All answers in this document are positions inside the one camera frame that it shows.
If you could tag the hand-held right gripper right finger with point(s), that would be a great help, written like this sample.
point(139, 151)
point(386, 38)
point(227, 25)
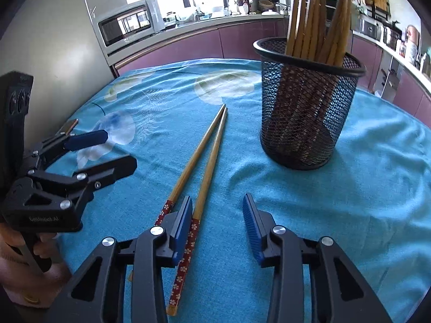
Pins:
point(252, 228)

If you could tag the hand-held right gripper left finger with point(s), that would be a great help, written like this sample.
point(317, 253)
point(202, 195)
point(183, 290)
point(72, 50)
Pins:
point(181, 232)

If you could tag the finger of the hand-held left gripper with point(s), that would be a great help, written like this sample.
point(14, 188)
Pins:
point(114, 170)
point(87, 139)

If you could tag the wooden chopstick red floral end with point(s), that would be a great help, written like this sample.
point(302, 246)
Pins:
point(205, 181)
point(194, 158)

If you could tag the black mesh utensil holder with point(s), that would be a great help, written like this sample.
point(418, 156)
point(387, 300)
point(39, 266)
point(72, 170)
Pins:
point(303, 134)

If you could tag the bunch of wooden chopsticks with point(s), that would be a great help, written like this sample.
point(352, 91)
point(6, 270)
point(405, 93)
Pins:
point(311, 23)

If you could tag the person's left forearm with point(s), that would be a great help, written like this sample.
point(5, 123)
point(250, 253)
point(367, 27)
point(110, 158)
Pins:
point(27, 286)

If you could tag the person's left hand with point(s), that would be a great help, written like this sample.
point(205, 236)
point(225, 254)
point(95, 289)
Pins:
point(10, 242)

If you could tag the brown glossy bar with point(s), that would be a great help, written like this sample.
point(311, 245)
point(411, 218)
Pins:
point(71, 126)

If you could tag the blue printed tablecloth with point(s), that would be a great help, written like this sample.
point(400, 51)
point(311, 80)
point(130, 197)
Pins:
point(353, 191)

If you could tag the silver microwave oven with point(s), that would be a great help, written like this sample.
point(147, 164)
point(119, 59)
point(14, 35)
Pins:
point(128, 23)

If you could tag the purple kitchen base cabinets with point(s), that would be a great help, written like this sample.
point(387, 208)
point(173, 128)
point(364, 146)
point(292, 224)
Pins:
point(202, 45)

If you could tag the white kitchen countertop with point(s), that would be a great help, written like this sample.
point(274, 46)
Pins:
point(235, 16)

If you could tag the brown clay pot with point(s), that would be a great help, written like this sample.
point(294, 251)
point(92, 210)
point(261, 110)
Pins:
point(266, 5)

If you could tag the silver metal box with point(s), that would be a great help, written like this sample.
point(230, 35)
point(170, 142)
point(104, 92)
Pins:
point(368, 27)

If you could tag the stainless steel pot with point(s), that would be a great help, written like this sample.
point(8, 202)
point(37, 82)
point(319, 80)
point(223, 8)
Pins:
point(390, 37)

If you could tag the pink container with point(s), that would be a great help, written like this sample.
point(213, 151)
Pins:
point(413, 43)

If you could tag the wooden cutting board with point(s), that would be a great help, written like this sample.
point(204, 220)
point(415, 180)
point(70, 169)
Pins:
point(382, 1)

